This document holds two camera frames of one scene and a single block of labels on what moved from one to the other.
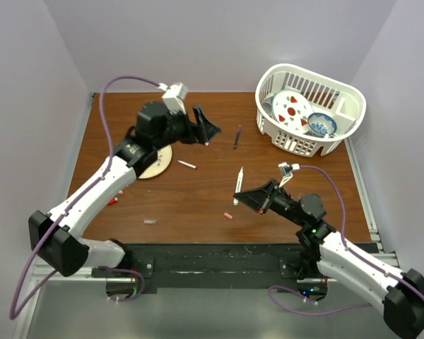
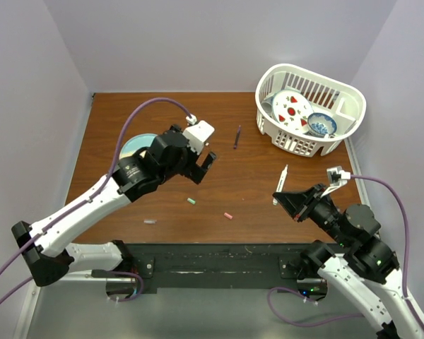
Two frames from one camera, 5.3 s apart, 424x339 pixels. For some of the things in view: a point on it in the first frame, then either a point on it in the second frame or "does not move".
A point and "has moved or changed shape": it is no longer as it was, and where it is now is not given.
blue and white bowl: (321, 124) does not move
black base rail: (192, 265) does not move
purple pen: (237, 136) does not move
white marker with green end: (239, 186) has moved or changed shape
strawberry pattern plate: (292, 109) does not move
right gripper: (257, 198) -> (296, 203)
